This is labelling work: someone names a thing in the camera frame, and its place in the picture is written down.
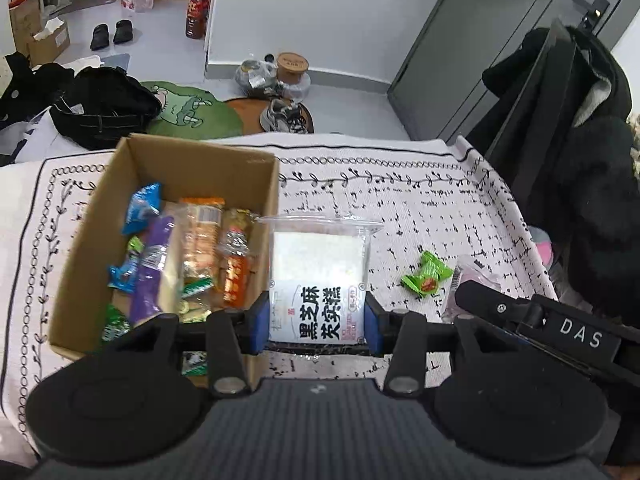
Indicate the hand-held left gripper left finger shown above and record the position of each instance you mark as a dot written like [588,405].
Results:
[260,322]

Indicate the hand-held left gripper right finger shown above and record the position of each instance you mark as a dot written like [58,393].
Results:
[372,327]

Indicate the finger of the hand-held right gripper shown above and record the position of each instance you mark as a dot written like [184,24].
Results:
[492,305]

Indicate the clear packet with purple cake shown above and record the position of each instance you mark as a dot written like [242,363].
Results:
[467,271]

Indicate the orange red sausage packet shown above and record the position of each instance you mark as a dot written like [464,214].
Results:
[235,265]

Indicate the white black-print cake packet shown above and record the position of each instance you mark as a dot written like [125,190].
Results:
[320,260]

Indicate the salmon wafer snack packet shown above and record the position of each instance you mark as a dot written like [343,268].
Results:
[200,240]

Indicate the long purple snack packet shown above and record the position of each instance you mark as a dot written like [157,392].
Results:
[152,270]

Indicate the brown cardboard box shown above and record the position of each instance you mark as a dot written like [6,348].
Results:
[200,170]

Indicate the green yellow snack packet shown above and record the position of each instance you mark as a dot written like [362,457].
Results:
[195,297]

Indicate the green wrapped candy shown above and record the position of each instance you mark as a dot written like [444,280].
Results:
[427,275]

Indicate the pink plush item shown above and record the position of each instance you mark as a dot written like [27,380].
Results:
[545,250]

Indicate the white black-patterned tablecloth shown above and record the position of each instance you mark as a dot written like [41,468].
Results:
[350,190]

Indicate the dark green snack packet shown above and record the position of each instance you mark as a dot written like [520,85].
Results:
[115,326]

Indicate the small blue snack packet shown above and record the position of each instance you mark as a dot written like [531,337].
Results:
[122,276]

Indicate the black coat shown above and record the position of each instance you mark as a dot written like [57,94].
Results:
[595,160]

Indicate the grey sneaker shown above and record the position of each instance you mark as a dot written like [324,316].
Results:
[282,116]

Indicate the brown round mat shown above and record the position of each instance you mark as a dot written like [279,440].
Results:
[245,112]

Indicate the green frog floor mat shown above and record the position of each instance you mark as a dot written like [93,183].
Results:
[195,110]

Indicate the glass jar with metal clasp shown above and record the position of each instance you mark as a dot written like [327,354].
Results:
[255,75]

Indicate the glass jar with cork lid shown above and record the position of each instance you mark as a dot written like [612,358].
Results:
[292,67]

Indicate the black bag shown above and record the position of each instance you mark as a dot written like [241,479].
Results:
[100,105]

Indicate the dark grey door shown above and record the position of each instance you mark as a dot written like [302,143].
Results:
[465,35]

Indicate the red drink bottle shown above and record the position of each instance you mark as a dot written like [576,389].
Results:
[197,12]

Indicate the black slipper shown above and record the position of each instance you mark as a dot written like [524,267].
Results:
[123,31]
[100,36]

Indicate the black white garment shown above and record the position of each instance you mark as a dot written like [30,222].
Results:
[25,90]

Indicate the open cardboard box with paper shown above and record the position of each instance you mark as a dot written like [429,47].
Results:
[47,44]

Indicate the plain cardboard box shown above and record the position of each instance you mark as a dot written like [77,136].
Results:
[22,17]

